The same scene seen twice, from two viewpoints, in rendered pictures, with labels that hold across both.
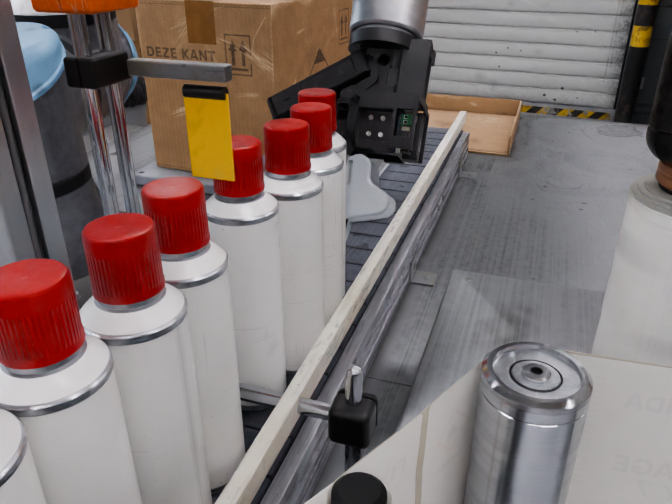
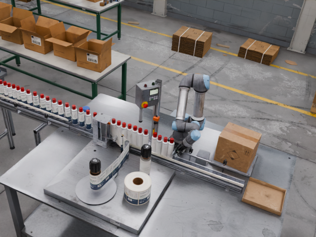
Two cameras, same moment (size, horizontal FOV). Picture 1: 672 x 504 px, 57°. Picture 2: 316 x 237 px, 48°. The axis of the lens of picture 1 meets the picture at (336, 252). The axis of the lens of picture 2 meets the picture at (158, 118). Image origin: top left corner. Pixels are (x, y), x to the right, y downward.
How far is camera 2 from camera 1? 2.90 m
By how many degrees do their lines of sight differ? 77
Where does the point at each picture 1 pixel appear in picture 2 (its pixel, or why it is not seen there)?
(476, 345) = (158, 167)
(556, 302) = (165, 176)
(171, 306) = (139, 133)
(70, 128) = not seen: hidden behind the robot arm
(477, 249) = (191, 181)
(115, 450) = (133, 135)
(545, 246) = (192, 190)
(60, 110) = not seen: hidden behind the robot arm
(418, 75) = (179, 147)
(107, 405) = (133, 133)
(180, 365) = (138, 136)
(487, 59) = not seen: outside the picture
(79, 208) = (177, 133)
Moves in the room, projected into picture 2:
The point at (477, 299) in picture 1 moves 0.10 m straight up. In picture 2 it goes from (167, 169) to (168, 161)
